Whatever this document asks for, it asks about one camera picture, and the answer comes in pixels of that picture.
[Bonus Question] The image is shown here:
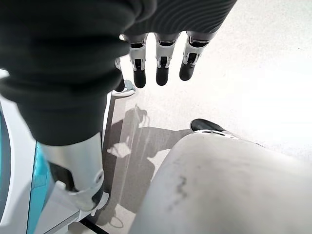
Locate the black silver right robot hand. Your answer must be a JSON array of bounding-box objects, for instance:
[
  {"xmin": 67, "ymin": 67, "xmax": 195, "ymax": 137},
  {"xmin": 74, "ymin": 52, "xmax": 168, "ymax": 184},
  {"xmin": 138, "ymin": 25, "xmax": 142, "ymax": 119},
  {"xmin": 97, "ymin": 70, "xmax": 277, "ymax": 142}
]
[{"xmin": 0, "ymin": 0, "xmax": 238, "ymax": 217}]

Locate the white blue medical cart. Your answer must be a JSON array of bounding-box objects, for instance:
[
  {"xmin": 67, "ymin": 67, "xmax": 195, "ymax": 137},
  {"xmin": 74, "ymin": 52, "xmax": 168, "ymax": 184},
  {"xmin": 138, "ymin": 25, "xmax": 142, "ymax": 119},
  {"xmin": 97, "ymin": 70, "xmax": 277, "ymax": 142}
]
[{"xmin": 0, "ymin": 68, "xmax": 137, "ymax": 234}]

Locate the silver right robot leg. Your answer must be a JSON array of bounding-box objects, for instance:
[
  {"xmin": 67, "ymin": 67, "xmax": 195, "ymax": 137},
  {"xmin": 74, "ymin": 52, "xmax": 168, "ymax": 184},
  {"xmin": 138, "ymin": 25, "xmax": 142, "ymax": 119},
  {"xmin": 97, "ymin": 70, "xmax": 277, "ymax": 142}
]
[{"xmin": 129, "ymin": 118, "xmax": 312, "ymax": 234}]

